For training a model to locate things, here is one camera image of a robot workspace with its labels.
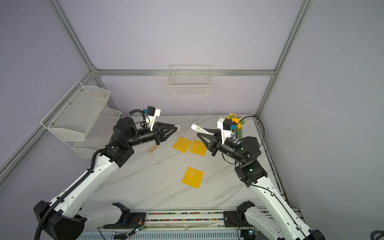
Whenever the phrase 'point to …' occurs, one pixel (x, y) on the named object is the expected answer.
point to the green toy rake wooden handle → (153, 148)
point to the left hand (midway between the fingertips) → (174, 129)
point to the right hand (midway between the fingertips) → (201, 134)
